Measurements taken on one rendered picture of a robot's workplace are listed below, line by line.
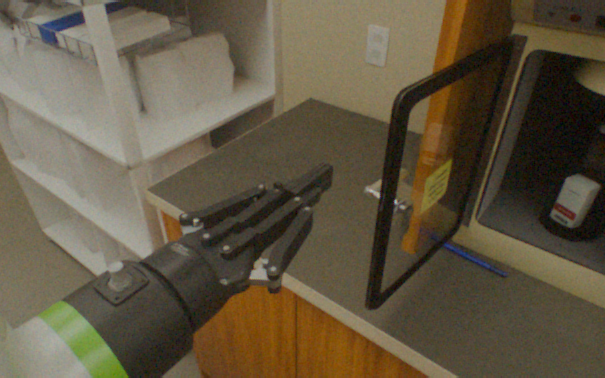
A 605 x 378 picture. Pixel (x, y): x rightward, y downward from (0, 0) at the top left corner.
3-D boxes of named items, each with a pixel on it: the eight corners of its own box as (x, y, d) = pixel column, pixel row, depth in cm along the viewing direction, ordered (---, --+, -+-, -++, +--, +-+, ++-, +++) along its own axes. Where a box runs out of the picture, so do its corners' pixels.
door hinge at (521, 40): (456, 222, 93) (511, 33, 69) (468, 227, 92) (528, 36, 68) (453, 226, 92) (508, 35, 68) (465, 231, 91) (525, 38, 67)
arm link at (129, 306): (83, 359, 38) (149, 427, 33) (35, 263, 31) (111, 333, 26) (142, 313, 42) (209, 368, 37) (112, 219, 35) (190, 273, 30)
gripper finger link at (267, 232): (214, 247, 38) (226, 255, 38) (296, 189, 45) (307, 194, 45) (219, 278, 41) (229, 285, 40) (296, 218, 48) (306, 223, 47)
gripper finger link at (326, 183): (289, 191, 46) (295, 193, 45) (328, 162, 50) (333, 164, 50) (290, 213, 48) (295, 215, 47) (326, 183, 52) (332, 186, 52)
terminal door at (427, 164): (458, 230, 91) (516, 34, 67) (367, 315, 74) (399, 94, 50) (455, 228, 92) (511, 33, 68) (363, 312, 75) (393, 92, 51)
